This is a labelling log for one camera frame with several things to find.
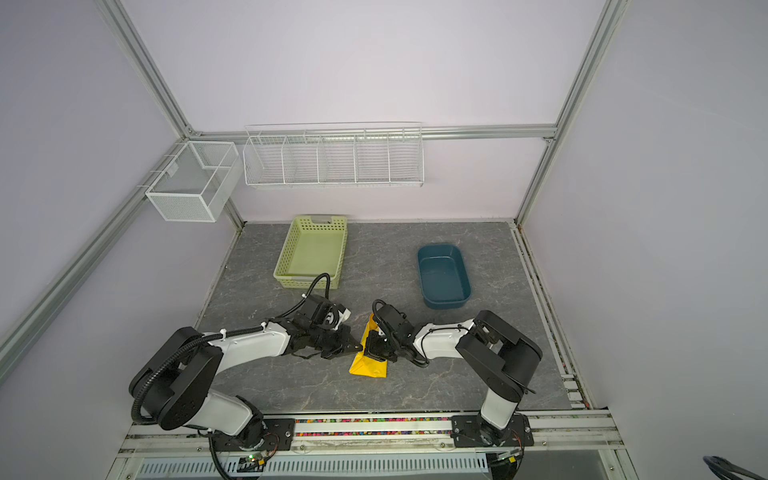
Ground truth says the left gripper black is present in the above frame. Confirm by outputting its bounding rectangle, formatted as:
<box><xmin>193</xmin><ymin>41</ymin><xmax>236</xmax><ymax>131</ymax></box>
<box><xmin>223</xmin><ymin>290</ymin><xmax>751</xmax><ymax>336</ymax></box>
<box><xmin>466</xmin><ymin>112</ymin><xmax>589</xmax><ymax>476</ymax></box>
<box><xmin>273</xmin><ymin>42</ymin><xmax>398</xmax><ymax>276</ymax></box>
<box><xmin>308</xmin><ymin>324</ymin><xmax>363</xmax><ymax>359</ymax></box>

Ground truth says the yellow paper napkin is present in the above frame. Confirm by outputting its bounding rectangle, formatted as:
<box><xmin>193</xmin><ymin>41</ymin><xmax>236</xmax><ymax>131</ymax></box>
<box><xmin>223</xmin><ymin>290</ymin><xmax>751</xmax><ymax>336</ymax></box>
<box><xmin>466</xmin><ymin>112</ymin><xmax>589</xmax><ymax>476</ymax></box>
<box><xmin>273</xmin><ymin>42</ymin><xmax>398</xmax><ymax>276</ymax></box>
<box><xmin>349</xmin><ymin>315</ymin><xmax>388</xmax><ymax>378</ymax></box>

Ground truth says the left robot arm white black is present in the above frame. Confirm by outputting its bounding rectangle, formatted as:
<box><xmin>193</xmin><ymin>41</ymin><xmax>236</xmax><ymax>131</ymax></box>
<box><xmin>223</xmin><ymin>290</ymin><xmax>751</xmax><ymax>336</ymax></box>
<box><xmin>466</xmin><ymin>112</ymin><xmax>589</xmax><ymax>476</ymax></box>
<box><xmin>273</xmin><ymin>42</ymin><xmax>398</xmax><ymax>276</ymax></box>
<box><xmin>129</xmin><ymin>272</ymin><xmax>362</xmax><ymax>450</ymax></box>

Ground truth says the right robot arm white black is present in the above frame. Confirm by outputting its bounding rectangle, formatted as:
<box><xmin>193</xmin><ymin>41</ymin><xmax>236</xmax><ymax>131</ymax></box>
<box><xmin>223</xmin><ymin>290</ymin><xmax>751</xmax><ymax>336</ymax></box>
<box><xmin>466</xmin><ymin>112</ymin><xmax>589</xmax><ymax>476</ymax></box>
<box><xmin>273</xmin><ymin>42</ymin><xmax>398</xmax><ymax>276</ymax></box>
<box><xmin>364</xmin><ymin>299</ymin><xmax>543</xmax><ymax>449</ymax></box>

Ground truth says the dark teal plastic bin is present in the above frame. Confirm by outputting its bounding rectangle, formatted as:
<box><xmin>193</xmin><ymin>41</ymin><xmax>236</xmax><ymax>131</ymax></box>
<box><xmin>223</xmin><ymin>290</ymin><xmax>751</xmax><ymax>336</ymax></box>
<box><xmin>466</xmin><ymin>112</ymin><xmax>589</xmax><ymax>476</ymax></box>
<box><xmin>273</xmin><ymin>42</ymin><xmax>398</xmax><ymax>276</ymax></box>
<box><xmin>417</xmin><ymin>244</ymin><xmax>472</xmax><ymax>310</ymax></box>

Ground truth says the green perforated plastic basket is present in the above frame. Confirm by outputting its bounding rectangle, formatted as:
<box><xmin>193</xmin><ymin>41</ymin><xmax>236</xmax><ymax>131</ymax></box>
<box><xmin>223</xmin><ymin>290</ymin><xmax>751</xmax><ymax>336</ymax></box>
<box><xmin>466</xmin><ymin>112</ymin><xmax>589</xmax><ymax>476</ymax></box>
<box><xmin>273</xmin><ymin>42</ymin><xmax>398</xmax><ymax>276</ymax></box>
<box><xmin>273</xmin><ymin>215</ymin><xmax>348</xmax><ymax>290</ymax></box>

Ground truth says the white wire shelf rack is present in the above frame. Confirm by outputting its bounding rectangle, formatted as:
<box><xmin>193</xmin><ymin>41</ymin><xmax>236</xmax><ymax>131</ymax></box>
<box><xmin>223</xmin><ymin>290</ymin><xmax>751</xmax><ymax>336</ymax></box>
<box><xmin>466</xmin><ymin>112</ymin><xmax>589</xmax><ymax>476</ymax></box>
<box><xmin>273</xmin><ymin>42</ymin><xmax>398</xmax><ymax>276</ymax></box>
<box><xmin>242</xmin><ymin>122</ymin><xmax>425</xmax><ymax>187</ymax></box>

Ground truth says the white mesh wall basket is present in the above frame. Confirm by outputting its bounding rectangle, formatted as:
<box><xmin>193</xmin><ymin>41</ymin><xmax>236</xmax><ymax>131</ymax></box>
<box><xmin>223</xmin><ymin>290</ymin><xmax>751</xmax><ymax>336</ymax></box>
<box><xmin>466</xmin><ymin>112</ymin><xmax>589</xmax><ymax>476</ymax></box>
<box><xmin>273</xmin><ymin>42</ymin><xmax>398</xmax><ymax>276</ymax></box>
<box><xmin>146</xmin><ymin>141</ymin><xmax>244</xmax><ymax>223</ymax></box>

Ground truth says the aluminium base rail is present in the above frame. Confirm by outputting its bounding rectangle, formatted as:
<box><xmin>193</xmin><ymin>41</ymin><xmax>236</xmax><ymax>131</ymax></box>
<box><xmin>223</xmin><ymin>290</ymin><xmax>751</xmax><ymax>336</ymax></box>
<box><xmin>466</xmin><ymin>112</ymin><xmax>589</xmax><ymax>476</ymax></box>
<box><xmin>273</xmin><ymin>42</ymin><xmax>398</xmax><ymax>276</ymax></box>
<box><xmin>108</xmin><ymin>410</ymin><xmax>638</xmax><ymax>479</ymax></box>

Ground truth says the black cable at corner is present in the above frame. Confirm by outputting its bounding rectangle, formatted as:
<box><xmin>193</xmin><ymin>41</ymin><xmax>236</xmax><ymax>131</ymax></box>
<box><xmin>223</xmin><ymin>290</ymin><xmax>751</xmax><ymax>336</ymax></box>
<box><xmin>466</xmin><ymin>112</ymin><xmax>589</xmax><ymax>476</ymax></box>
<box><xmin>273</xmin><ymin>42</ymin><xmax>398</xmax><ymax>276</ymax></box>
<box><xmin>703</xmin><ymin>455</ymin><xmax>768</xmax><ymax>480</ymax></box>

